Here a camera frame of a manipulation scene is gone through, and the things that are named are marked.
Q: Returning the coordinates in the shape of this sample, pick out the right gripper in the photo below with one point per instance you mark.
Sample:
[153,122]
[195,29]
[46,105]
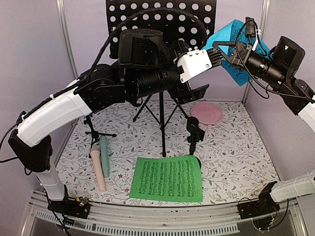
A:
[241,51]

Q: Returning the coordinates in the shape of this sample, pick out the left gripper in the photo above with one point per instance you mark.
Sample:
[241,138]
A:
[187,93]

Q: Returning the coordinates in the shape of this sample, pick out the blue paper sheet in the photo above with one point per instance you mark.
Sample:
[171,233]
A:
[229,33]

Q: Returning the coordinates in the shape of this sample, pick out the black round base mic stand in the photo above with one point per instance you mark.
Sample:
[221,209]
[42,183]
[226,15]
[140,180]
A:
[196,134]

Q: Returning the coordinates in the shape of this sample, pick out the black music stand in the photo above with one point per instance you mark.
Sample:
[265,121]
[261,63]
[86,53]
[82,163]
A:
[162,19]

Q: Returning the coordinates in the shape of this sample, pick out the green paper sheet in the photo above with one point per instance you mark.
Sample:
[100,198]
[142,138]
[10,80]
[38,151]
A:
[173,179]

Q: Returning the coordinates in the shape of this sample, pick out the mint green toy microphone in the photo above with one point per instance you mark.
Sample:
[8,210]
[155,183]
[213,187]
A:
[103,144]

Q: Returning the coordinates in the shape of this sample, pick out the black shock mount tripod stand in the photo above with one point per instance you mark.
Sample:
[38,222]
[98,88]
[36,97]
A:
[94,134]

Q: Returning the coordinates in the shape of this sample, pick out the beige toy microphone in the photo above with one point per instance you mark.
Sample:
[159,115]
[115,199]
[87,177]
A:
[95,155]

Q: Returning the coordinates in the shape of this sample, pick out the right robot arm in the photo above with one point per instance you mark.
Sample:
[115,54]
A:
[278,71]

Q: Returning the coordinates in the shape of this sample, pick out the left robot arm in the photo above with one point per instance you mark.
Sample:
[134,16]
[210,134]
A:
[30,137]

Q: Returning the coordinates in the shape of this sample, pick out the pink plate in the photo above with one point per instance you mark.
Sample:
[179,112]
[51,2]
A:
[207,113]

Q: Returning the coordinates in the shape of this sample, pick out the floral table mat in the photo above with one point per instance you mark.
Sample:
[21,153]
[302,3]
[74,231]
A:
[235,162]

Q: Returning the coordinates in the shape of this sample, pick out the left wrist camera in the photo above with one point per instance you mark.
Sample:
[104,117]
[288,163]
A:
[195,62]

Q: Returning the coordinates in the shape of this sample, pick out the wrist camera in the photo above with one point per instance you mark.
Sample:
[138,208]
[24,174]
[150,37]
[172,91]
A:
[195,62]
[252,32]

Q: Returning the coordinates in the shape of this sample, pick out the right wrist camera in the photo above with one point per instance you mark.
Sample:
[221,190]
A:
[252,32]

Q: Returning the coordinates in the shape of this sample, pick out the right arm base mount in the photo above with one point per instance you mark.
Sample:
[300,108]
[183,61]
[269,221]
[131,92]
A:
[250,209]

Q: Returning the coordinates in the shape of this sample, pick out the aluminium front rail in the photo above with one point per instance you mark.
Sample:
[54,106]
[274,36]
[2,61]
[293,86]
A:
[115,220]

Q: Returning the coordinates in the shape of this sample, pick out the left aluminium frame post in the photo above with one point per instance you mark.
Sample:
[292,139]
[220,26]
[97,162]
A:
[66,37]

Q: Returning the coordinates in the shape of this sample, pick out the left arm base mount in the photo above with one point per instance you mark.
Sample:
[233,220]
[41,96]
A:
[69,207]

